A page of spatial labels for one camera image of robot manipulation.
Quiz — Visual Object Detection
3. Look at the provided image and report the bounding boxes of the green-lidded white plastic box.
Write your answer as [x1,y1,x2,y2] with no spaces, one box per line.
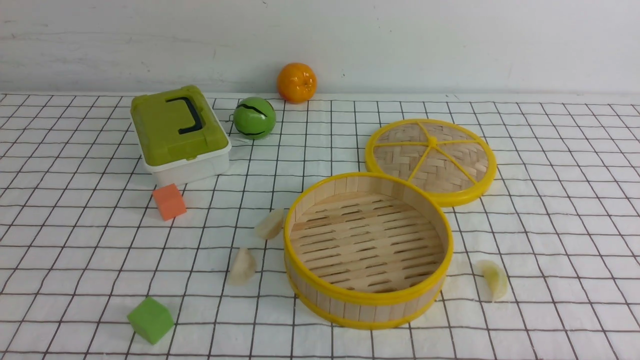
[130,85,233,187]

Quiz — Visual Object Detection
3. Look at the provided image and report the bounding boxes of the orange foam cube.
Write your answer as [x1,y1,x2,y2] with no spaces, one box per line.
[151,183,187,222]

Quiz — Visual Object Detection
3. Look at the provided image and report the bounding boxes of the yellow-rimmed bamboo steamer tray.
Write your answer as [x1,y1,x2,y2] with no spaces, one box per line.
[283,172,454,330]

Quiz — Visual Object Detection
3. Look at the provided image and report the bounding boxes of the white dumpling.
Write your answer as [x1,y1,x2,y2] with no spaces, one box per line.
[254,208,285,240]
[227,248,258,286]

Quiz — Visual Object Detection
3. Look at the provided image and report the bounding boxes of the greenish dumpling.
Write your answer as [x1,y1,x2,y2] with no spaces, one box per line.
[475,259,509,302]

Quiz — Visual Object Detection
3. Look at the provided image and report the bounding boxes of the white grid-pattern tablecloth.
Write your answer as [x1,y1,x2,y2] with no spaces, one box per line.
[0,92,640,360]

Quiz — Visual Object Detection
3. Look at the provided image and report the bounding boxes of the green striped ball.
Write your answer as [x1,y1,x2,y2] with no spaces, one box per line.
[233,96,276,140]

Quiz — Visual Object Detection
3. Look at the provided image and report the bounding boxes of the orange fruit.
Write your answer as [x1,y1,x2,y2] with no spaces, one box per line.
[276,63,317,104]

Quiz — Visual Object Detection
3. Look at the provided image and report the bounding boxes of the yellow-rimmed bamboo steamer lid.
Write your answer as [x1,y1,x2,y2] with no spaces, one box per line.
[365,118,498,208]

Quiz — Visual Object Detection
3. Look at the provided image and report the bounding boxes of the green foam cube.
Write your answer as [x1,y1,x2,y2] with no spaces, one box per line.
[126,296,175,345]

